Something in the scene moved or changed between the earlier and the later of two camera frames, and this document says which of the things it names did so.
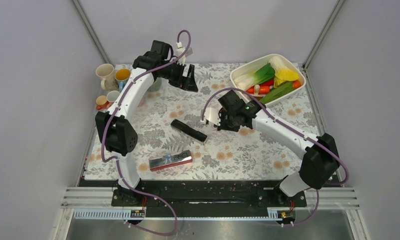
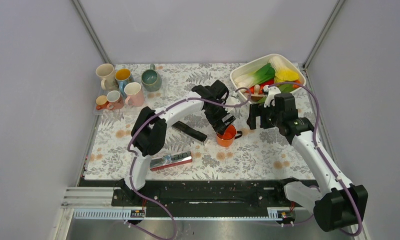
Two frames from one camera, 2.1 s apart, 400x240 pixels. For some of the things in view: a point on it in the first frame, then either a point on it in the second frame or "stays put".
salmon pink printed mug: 111,97 stays put
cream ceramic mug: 106,71 stays put
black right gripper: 221,113 → 256,110
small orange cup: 101,102 stays put
